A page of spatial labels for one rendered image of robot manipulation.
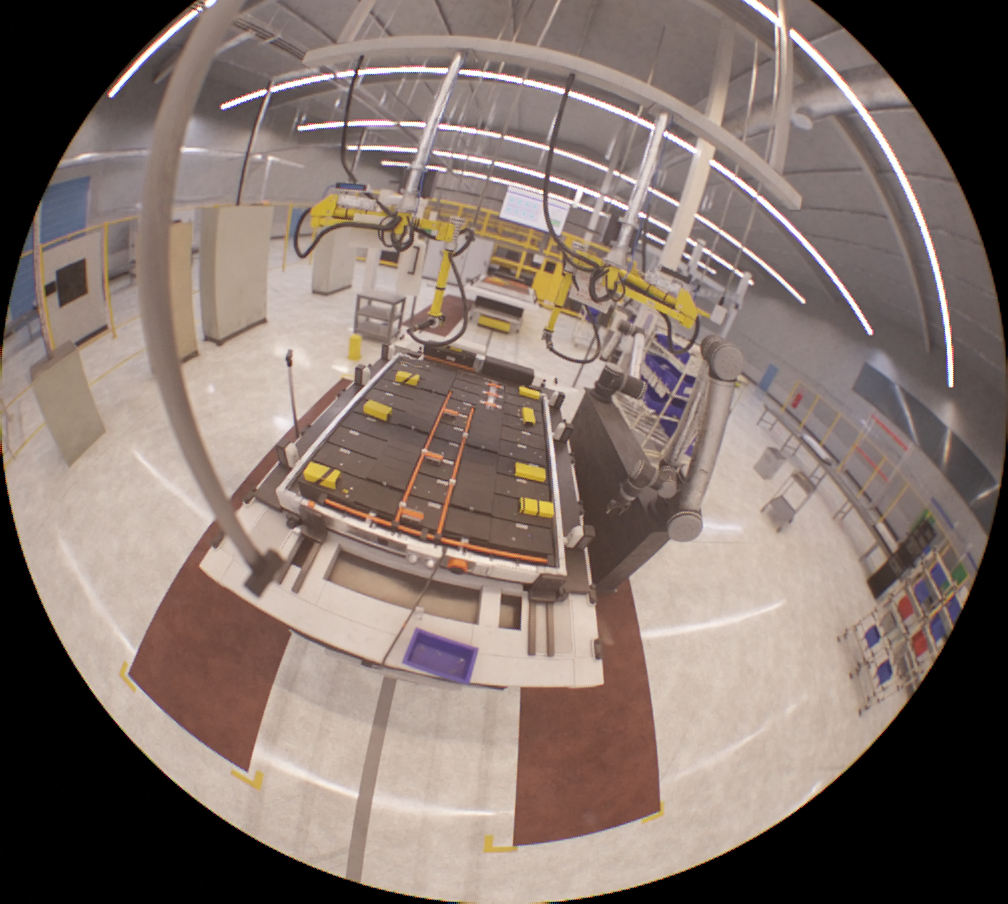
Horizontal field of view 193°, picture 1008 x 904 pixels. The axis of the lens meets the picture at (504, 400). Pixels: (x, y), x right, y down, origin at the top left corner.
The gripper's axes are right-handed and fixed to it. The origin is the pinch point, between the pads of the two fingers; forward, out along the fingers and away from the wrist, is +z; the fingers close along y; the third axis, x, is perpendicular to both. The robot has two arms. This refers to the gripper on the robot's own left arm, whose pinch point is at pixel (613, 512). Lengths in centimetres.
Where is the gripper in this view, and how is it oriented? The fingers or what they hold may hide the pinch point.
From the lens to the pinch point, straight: 185.6
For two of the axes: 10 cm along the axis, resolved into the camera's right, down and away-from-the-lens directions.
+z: -2.8, 8.3, 4.9
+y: 9.6, 2.2, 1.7
